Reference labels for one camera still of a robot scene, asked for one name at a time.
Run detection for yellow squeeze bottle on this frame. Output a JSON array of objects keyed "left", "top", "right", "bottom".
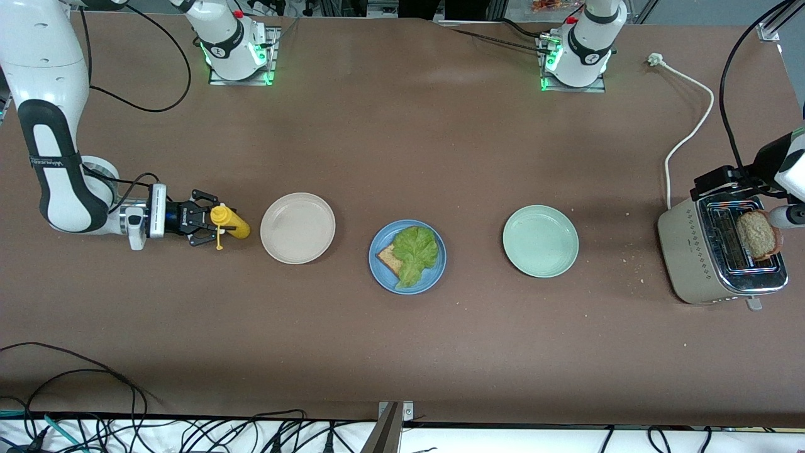
[{"left": 209, "top": 203, "right": 251, "bottom": 251}]

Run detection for brown bread slice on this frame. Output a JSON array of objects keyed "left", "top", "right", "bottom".
[
  {"left": 736, "top": 210, "right": 784, "bottom": 262},
  {"left": 375, "top": 243, "right": 404, "bottom": 277}
]

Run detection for green lettuce leaf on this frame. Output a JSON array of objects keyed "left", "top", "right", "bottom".
[{"left": 391, "top": 225, "right": 440, "bottom": 290}]

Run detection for off-white plate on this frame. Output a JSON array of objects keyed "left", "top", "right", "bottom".
[{"left": 260, "top": 192, "right": 336, "bottom": 265}]

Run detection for pale green plate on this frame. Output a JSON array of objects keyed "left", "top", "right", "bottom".
[{"left": 502, "top": 204, "right": 580, "bottom": 278}]

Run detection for blue plate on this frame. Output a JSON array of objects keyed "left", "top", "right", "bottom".
[{"left": 369, "top": 219, "right": 448, "bottom": 295}]

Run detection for beige and chrome toaster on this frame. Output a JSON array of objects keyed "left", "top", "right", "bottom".
[{"left": 657, "top": 187, "right": 789, "bottom": 311}]

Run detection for person in dark clothes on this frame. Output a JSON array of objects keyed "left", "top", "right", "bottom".
[{"left": 397, "top": 0, "right": 491, "bottom": 21}]

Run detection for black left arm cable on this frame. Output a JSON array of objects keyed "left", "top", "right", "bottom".
[{"left": 721, "top": 0, "right": 794, "bottom": 183}]

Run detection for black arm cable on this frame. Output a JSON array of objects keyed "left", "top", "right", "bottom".
[
  {"left": 79, "top": 3, "right": 192, "bottom": 114},
  {"left": 721, "top": 0, "right": 794, "bottom": 183}
]

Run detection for white toaster power cord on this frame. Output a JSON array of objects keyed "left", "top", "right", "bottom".
[{"left": 648, "top": 52, "right": 715, "bottom": 210}]

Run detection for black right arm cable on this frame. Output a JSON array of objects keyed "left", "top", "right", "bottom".
[{"left": 79, "top": 3, "right": 192, "bottom": 114}]

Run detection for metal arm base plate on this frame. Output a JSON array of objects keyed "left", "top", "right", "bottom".
[
  {"left": 538, "top": 31, "right": 608, "bottom": 94},
  {"left": 208, "top": 25, "right": 281, "bottom": 86}
]

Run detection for black looped floor cable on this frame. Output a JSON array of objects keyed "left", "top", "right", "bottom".
[{"left": 0, "top": 342, "right": 150, "bottom": 453}]

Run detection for teal cable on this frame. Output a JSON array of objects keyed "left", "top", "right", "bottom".
[{"left": 0, "top": 409, "right": 86, "bottom": 453}]

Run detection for black base supply cables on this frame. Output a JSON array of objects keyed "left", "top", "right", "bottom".
[{"left": 440, "top": 18, "right": 554, "bottom": 57}]

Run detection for aluminium frame profile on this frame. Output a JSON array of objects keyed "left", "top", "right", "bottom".
[{"left": 360, "top": 400, "right": 416, "bottom": 453}]

